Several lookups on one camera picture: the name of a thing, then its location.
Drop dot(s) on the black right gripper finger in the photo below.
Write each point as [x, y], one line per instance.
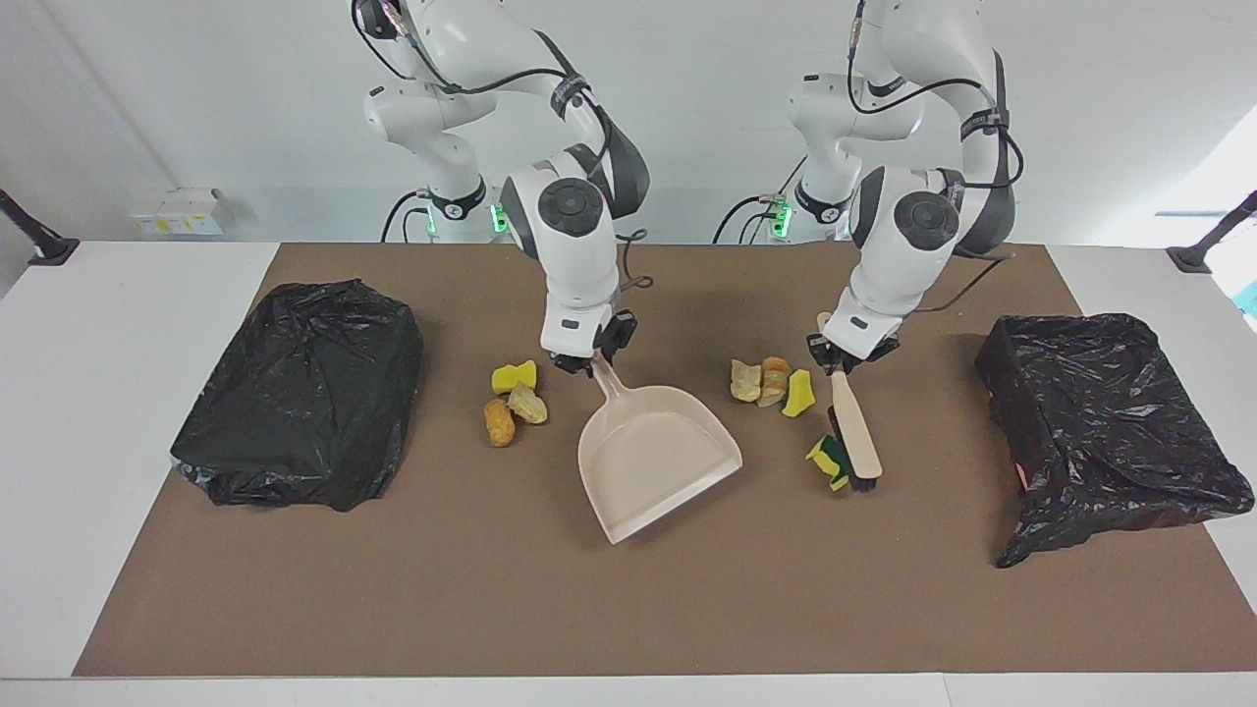
[570, 364]

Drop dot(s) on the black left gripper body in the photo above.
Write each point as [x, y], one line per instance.
[881, 347]

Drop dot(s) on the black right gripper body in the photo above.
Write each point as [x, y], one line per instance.
[619, 332]

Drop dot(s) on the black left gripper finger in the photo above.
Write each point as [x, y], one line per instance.
[821, 352]
[852, 366]

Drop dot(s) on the small yellow sponge piece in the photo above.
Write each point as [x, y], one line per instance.
[798, 395]

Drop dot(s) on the orange beige toy croissant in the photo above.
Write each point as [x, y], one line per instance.
[776, 378]

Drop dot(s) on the beige hand brush black bristles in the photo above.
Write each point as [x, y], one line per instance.
[852, 422]

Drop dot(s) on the large yellow sponge piece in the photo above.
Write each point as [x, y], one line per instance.
[513, 376]

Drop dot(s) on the pale beige toy bread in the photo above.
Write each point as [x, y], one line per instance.
[527, 405]

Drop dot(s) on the pale toy croissant piece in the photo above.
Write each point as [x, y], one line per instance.
[744, 383]

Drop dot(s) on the brown toy nugget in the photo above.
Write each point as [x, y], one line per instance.
[499, 424]

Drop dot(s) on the green and yellow sponge piece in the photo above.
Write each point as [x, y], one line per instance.
[828, 457]

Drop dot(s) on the beige plastic dustpan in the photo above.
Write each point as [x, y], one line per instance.
[648, 452]

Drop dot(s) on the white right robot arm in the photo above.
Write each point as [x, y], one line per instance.
[574, 211]

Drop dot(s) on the black bag covered bin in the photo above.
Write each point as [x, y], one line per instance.
[295, 393]
[1100, 422]

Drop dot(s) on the brown paper table mat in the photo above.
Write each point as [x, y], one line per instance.
[589, 609]

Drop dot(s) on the teal plastic object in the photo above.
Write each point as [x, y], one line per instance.
[1250, 298]

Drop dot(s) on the black camera stand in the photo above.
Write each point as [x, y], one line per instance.
[1193, 257]
[49, 250]

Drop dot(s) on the white wall socket box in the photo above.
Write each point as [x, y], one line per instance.
[187, 211]

